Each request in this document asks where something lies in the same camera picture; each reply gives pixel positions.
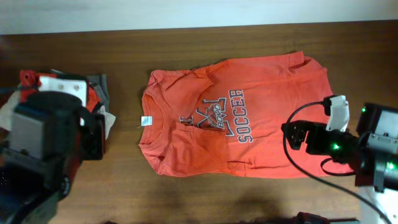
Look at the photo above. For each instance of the beige folded shirt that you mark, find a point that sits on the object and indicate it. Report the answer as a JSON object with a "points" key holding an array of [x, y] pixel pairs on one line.
{"points": [[10, 101]]}

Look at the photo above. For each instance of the red folded shirt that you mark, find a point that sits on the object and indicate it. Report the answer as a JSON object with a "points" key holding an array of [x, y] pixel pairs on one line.
{"points": [[30, 80]]}

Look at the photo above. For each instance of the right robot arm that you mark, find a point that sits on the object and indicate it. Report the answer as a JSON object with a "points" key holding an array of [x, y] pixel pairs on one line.
{"points": [[371, 155]]}

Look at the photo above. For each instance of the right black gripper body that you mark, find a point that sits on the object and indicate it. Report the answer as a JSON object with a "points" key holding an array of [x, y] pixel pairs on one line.
{"points": [[300, 134]]}

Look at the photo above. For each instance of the orange soccer t-shirt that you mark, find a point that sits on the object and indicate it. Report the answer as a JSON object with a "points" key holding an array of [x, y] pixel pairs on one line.
{"points": [[226, 118]]}

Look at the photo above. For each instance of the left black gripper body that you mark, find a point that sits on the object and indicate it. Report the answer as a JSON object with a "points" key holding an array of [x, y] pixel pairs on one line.
{"points": [[94, 135]]}

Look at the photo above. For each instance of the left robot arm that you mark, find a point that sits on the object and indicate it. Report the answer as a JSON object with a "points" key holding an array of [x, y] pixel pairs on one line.
{"points": [[52, 134]]}

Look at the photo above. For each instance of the grey folded shirt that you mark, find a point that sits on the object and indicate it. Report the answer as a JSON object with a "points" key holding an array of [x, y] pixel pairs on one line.
{"points": [[99, 83]]}

